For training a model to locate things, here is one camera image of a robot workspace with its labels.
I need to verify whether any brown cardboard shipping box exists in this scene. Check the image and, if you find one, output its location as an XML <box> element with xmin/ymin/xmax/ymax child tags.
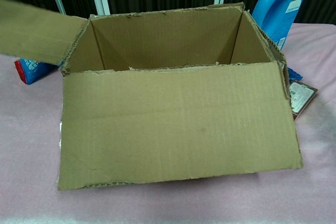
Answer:
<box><xmin>0</xmin><ymin>0</ymin><xmax>303</xmax><ymax>190</ymax></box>

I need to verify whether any pink fleece tablecloth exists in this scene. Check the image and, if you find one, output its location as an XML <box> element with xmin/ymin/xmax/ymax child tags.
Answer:
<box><xmin>0</xmin><ymin>22</ymin><xmax>336</xmax><ymax>224</ymax></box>

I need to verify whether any small blue snack packet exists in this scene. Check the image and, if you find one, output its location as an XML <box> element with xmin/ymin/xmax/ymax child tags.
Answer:
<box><xmin>287</xmin><ymin>67</ymin><xmax>303</xmax><ymax>82</ymax></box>

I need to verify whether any small brown carton with label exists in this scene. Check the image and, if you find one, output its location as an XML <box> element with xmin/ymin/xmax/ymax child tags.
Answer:
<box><xmin>288</xmin><ymin>81</ymin><xmax>319</xmax><ymax>122</ymax></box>

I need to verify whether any blue and red snack bag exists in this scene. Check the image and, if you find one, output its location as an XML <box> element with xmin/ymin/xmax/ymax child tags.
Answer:
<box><xmin>14</xmin><ymin>58</ymin><xmax>57</xmax><ymax>85</ymax></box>

